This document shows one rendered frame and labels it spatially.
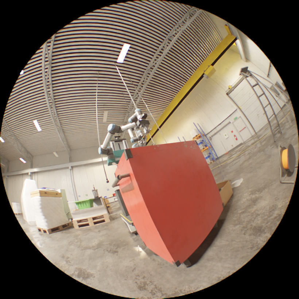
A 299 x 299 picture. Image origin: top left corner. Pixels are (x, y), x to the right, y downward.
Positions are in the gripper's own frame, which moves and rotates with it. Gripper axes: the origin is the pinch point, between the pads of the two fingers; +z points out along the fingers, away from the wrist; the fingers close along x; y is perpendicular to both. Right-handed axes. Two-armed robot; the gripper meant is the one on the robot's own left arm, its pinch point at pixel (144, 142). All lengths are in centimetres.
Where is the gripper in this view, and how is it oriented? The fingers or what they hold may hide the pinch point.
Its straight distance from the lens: 139.5
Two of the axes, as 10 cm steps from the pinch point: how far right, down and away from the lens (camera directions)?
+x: 9.1, -0.8, 4.0
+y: 2.0, -7.7, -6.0
